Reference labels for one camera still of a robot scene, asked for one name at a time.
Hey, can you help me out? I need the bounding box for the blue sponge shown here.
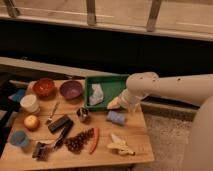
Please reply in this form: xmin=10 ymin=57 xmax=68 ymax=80
xmin=107 ymin=111 xmax=126 ymax=125

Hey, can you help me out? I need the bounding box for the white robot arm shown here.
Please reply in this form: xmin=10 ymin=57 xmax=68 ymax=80
xmin=107 ymin=72 xmax=213 ymax=171

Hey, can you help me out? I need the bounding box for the purple bowl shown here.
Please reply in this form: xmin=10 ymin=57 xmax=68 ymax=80
xmin=60 ymin=80 xmax=83 ymax=100

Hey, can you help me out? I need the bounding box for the red bowl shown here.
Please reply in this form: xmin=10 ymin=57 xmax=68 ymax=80
xmin=33 ymin=78 xmax=55 ymax=97

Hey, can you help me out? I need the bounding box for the white crumpled cloth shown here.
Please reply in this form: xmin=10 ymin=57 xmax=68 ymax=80
xmin=89 ymin=84 xmax=104 ymax=105

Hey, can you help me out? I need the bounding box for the green plastic tray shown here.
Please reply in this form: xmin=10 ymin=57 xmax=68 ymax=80
xmin=84 ymin=75 xmax=128 ymax=112

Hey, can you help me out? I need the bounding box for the red chili pepper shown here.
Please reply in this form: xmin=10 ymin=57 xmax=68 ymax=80
xmin=89 ymin=127 xmax=99 ymax=154

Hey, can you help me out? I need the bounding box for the small metal cup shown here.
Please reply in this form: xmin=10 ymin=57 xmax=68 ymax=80
xmin=77 ymin=107 xmax=89 ymax=122

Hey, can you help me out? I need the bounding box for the peeled banana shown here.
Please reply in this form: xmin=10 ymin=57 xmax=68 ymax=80
xmin=107 ymin=134 xmax=135 ymax=155

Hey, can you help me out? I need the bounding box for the bunch of dark grapes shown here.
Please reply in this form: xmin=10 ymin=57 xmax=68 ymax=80
xmin=64 ymin=128 xmax=94 ymax=153

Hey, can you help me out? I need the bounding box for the black rectangular block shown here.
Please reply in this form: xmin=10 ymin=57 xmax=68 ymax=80
xmin=48 ymin=115 xmax=70 ymax=133

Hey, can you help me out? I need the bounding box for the metal spoon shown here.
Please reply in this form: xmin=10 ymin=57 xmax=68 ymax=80
xmin=45 ymin=101 xmax=60 ymax=124

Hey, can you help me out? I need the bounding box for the wooden board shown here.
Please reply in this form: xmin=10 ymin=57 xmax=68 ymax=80
xmin=0 ymin=79 xmax=155 ymax=171

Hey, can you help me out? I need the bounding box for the white cup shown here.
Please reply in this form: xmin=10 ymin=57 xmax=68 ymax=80
xmin=20 ymin=94 xmax=40 ymax=113

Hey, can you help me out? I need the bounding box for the apple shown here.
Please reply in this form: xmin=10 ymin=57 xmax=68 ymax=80
xmin=24 ymin=115 xmax=40 ymax=131

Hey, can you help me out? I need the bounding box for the blue cloth at left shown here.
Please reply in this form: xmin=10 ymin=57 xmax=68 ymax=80
xmin=10 ymin=89 xmax=26 ymax=102

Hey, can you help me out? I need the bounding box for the blue cup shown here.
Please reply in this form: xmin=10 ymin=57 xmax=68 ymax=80
xmin=10 ymin=130 xmax=30 ymax=148

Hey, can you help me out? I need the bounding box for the black handled brush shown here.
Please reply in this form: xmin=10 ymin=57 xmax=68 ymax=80
xmin=32 ymin=121 xmax=73 ymax=161

